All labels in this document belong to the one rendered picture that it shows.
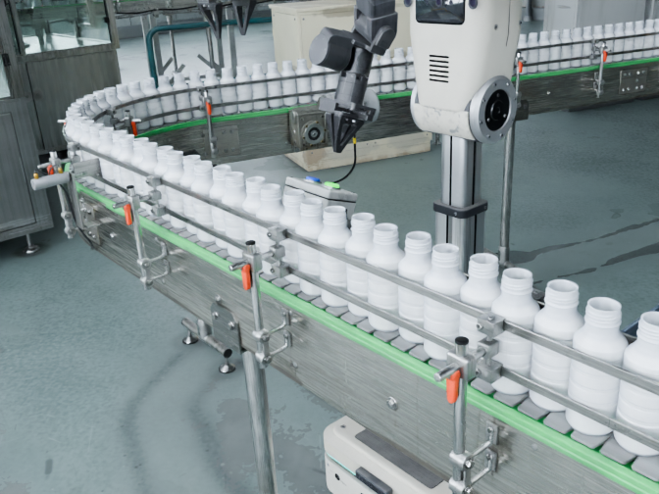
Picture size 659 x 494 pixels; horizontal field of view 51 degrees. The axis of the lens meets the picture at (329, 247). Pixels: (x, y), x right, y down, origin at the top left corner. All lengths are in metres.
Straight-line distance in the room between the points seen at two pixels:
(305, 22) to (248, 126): 2.52
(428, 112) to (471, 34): 0.22
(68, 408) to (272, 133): 1.30
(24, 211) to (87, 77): 2.30
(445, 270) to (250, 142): 1.83
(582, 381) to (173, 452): 1.86
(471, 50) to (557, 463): 0.97
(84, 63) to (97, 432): 4.15
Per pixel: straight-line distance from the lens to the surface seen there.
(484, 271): 0.93
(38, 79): 6.22
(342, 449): 2.07
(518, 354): 0.93
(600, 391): 0.88
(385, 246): 1.04
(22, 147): 4.22
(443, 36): 1.66
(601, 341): 0.85
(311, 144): 2.66
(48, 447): 2.72
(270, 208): 1.25
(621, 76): 3.61
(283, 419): 2.60
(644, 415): 0.87
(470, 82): 1.64
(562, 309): 0.88
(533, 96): 3.30
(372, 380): 1.12
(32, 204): 4.30
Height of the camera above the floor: 1.55
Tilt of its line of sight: 23 degrees down
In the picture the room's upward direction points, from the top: 3 degrees counter-clockwise
